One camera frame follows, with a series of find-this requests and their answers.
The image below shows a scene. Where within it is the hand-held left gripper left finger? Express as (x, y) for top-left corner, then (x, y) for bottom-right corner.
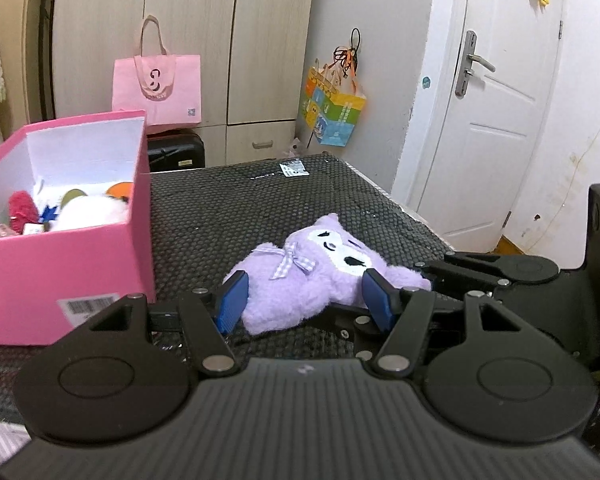
(87, 270), (248, 376)

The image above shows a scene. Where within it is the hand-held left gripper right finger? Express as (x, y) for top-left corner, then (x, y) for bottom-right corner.
(362, 267), (511, 378)

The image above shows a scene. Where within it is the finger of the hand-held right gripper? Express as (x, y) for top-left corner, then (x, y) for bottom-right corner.
(415, 250), (511, 296)
(330, 302), (381, 342)

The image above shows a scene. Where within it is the purple plush toy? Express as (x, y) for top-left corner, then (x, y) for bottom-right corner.
(223, 212), (432, 335)

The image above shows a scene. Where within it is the white panda plush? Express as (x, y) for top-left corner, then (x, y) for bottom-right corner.
(55, 195), (131, 231)

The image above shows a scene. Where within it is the pink cardboard box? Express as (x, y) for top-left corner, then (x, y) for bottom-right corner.
(0, 110), (157, 347)

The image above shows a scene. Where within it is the red strawberry plush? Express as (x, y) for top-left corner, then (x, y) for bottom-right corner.
(7, 191), (40, 235)

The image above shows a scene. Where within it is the white door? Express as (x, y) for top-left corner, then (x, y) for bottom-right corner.
(392, 0), (566, 256)

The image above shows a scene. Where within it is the small white label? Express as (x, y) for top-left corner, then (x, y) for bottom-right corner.
(279, 158), (310, 177)

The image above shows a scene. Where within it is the black suitcase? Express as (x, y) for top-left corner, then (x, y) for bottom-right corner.
(146, 130), (206, 173)

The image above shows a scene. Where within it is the colourful paper gift bag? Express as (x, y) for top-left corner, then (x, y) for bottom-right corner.
(300, 57), (367, 148)

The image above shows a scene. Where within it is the pink tote bag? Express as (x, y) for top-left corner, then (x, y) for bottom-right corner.
(111, 16), (202, 128)

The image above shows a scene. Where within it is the light wooden wardrobe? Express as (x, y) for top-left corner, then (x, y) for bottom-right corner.
(50, 0), (318, 168)

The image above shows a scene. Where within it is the striped bed sheet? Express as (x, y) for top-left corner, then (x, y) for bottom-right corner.
(0, 407), (33, 468)

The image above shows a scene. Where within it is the metal door handle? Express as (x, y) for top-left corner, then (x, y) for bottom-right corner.
(455, 31), (496, 100)

